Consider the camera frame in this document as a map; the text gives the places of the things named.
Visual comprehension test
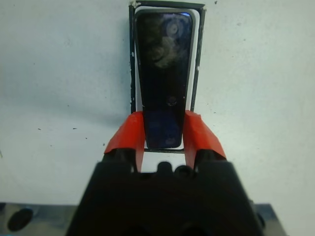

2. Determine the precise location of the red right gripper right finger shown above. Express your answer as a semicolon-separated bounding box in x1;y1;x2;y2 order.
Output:
182;109;228;172

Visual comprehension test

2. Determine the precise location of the black box base white insert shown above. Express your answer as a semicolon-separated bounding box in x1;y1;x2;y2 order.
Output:
128;0;206;154

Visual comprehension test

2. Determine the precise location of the black camera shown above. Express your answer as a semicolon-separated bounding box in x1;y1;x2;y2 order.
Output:
134;9;196;149

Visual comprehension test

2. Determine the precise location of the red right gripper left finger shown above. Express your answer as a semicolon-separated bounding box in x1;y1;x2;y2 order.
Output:
102;110;145;174

